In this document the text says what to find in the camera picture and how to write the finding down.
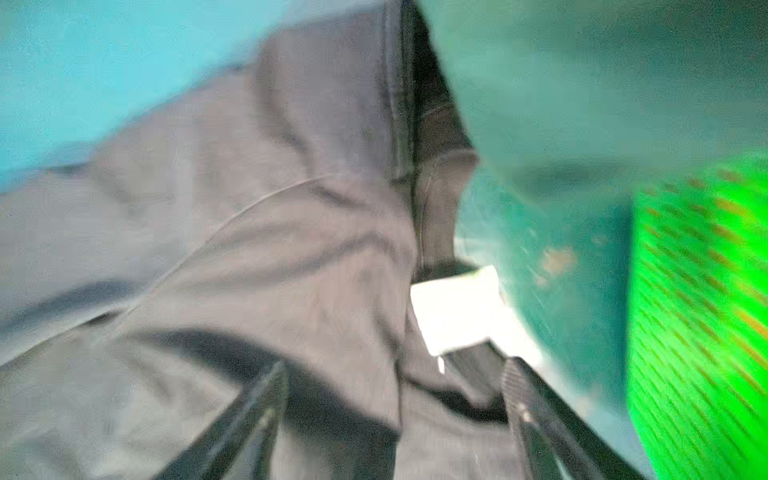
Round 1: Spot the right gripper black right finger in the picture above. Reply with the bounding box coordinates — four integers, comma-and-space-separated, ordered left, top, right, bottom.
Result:
501, 357, 642, 480

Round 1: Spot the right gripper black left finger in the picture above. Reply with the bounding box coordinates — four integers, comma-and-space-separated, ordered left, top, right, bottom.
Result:
156, 361, 288, 479

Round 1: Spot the black t shirt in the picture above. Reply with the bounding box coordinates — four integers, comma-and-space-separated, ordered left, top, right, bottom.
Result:
1, 1, 523, 479

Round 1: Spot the bright green plastic basket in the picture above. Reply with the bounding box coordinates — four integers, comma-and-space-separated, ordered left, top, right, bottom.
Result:
627, 152, 767, 479

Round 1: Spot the dark green t shirt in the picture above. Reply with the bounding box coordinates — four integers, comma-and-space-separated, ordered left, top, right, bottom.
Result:
419, 1, 767, 202

